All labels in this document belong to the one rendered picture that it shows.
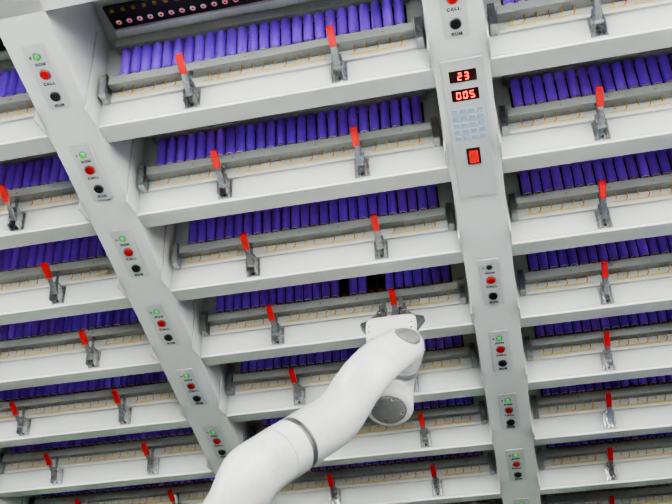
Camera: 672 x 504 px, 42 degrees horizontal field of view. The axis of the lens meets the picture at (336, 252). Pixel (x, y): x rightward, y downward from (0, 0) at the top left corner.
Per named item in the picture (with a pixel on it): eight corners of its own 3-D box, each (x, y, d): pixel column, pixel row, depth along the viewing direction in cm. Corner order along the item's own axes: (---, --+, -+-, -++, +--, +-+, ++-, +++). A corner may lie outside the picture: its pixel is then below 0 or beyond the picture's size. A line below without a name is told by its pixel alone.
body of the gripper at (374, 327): (368, 375, 165) (370, 341, 175) (421, 369, 164) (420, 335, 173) (360, 344, 162) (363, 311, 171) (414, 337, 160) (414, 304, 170)
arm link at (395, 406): (376, 337, 158) (363, 375, 163) (373, 382, 147) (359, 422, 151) (420, 348, 159) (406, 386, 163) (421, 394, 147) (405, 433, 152)
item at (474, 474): (502, 498, 222) (499, 483, 210) (274, 518, 232) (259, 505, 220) (492, 422, 232) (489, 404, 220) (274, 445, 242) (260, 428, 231)
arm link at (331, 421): (287, 375, 132) (400, 313, 155) (266, 450, 140) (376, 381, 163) (330, 408, 128) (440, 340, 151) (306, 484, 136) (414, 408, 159)
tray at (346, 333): (475, 333, 185) (472, 313, 177) (206, 365, 195) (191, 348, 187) (465, 252, 196) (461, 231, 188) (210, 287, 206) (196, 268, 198)
